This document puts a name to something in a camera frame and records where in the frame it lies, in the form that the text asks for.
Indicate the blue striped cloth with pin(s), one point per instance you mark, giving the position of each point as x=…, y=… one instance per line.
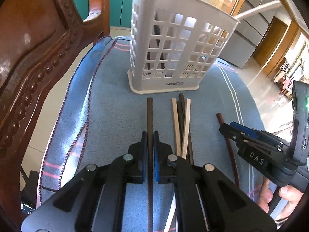
x=108, y=125

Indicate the teal base cabinets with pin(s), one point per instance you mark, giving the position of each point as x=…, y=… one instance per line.
x=120, y=4

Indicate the brown wooden door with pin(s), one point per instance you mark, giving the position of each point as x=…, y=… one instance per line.
x=270, y=43

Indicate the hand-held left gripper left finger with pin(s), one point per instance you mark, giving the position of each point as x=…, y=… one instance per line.
x=144, y=157

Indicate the carved wooden chair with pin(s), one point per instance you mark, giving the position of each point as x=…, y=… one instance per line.
x=31, y=53

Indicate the white plastic utensil basket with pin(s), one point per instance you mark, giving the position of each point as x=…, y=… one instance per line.
x=169, y=2

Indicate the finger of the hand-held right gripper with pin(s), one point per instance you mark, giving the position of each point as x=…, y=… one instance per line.
x=251, y=153
x=246, y=131

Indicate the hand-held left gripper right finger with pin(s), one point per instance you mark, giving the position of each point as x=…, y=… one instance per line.
x=156, y=157

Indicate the person's right hand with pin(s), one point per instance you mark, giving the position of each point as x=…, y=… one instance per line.
x=291, y=195

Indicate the clothes on drying rack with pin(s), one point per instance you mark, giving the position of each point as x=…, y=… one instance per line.
x=287, y=82

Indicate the silver refrigerator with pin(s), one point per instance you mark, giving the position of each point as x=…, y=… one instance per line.
x=253, y=36

